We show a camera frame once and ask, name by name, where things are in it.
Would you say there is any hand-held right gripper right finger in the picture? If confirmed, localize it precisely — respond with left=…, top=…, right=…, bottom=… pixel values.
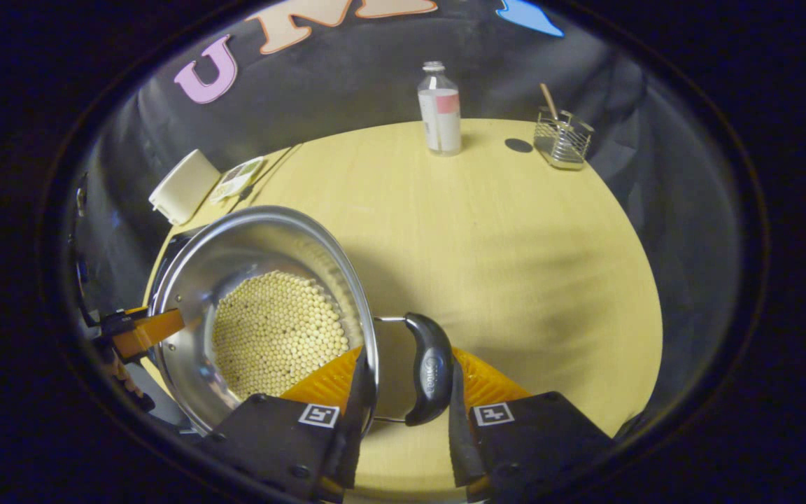
left=447, top=346, right=617, bottom=504

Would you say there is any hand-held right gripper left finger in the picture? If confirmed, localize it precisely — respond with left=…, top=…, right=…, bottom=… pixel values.
left=197, top=344, right=379, bottom=504

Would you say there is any black induction cooktop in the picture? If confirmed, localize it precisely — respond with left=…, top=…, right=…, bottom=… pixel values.
left=143, top=227, right=201, bottom=431

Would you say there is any steel pot with black handles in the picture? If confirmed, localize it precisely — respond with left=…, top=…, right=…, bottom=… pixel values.
left=148, top=205, right=454, bottom=438

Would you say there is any pile of yellow soybeans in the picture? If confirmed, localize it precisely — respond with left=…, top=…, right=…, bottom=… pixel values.
left=211, top=271, right=351, bottom=401

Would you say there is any white box appliance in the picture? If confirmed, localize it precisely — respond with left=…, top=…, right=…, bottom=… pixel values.
left=148, top=149, right=222, bottom=226

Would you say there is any divided tray of grains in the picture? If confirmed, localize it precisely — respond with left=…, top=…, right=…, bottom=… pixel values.
left=208, top=156, right=266, bottom=205

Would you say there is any clear bottle with pink label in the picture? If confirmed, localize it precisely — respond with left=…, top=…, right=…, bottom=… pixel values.
left=417, top=61, right=462, bottom=157

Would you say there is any black power cable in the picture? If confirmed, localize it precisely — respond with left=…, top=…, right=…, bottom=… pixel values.
left=235, top=143, right=304, bottom=211

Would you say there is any wire mesh holder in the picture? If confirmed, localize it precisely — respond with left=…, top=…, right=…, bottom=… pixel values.
left=534, top=106, right=595, bottom=171

